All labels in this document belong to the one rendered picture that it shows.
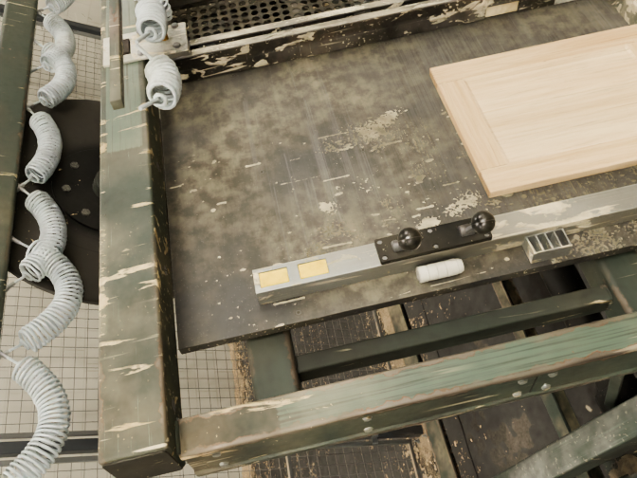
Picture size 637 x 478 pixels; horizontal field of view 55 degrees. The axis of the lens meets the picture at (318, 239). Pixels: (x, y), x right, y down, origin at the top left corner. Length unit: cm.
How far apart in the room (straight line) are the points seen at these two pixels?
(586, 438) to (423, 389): 83
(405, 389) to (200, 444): 31
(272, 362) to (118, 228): 36
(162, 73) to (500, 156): 67
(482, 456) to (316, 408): 230
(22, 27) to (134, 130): 110
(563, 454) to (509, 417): 128
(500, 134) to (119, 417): 88
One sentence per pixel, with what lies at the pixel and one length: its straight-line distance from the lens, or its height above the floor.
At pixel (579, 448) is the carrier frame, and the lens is 175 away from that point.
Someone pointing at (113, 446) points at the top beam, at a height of 195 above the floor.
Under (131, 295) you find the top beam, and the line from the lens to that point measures 105.
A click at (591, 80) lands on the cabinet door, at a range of 147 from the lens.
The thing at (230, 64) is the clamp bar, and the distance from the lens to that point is 151.
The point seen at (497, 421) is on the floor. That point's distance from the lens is 311.
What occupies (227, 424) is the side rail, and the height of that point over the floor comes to 179.
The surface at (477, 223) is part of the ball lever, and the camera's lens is 99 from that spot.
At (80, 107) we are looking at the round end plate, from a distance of 218.
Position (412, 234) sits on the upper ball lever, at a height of 155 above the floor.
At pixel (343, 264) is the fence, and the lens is 107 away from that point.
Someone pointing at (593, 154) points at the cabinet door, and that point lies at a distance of 131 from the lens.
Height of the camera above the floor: 210
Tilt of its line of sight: 26 degrees down
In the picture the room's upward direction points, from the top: 83 degrees counter-clockwise
